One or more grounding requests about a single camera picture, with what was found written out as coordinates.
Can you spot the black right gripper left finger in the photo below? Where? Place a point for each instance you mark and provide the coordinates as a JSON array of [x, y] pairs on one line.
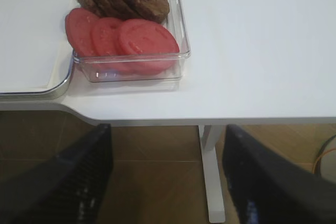
[[68, 188]]

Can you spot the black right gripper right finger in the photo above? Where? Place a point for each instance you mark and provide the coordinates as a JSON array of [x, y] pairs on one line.
[[267, 188]]

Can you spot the round grey base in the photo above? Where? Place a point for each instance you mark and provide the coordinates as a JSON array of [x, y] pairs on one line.
[[325, 166]]

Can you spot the white table leg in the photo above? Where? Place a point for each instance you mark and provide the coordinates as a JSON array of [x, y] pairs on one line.
[[209, 135]]

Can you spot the silver metal tray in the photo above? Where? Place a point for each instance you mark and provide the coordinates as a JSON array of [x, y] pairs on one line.
[[36, 58]]

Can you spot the middle tomato slice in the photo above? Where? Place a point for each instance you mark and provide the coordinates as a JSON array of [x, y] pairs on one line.
[[104, 35]]

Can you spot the tomato slice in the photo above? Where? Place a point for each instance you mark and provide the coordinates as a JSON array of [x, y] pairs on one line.
[[104, 35], [142, 37], [78, 24]]

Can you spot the front tomato slice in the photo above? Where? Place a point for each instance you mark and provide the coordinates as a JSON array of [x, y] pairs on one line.
[[142, 37]]

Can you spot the rear tomato slice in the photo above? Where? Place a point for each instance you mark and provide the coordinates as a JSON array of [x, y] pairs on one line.
[[78, 24]]

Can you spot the clear plastic container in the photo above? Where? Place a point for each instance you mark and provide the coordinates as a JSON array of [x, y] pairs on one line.
[[174, 23]]

